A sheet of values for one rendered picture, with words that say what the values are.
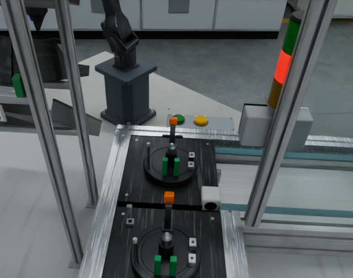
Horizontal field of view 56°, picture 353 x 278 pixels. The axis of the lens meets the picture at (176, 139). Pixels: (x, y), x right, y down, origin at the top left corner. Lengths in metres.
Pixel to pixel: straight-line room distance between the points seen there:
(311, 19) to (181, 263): 0.48
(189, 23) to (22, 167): 3.07
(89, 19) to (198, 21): 1.17
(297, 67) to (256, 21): 3.55
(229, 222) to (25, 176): 0.60
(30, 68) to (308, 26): 0.38
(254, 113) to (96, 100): 0.82
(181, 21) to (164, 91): 2.55
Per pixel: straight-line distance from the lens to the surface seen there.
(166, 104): 1.29
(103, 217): 0.80
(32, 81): 0.51
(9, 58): 0.57
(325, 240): 0.88
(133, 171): 0.86
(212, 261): 0.72
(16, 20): 0.47
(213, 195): 0.79
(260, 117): 0.61
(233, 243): 0.77
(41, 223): 0.94
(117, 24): 1.04
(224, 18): 3.96
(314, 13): 0.51
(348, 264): 0.95
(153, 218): 0.77
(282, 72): 0.57
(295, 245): 0.87
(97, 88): 1.40
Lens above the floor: 1.58
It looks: 40 degrees down
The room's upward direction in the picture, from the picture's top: 4 degrees clockwise
